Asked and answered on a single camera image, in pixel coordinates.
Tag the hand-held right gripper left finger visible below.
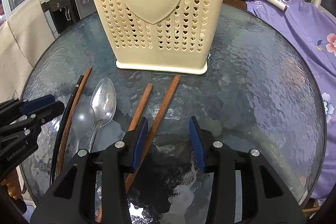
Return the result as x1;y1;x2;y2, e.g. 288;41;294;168
30;116;149;224

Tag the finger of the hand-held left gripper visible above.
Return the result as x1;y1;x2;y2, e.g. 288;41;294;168
0;95;57;123
0;101;65;136

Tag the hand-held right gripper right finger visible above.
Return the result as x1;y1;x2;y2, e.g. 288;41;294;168
189;116;306;224

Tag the black chopstick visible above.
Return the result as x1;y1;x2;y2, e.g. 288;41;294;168
50;76;84;188

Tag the brown wooden chopstick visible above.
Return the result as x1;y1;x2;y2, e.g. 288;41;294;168
96;75;181;223
127;83;154;132
57;67;93;176

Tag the dull grey spoon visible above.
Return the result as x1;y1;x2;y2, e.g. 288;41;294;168
72;102;95;151

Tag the shiny metal spoon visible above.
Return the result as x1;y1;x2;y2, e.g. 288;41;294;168
88;77;117;153

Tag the cream plastic utensil holder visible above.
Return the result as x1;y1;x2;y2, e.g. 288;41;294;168
81;0;234;75

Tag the person's left hand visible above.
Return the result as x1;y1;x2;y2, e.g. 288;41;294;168
0;178;27;201

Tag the beige hanging cloth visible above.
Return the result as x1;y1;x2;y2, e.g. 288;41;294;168
0;0;59;104

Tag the brown wooden side table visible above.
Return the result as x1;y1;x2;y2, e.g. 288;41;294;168
223;0;248;10

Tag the purple floral cloth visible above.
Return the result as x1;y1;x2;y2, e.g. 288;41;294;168
245;0;336;199

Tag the white microwave oven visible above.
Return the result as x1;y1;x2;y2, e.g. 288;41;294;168
322;0;336;17

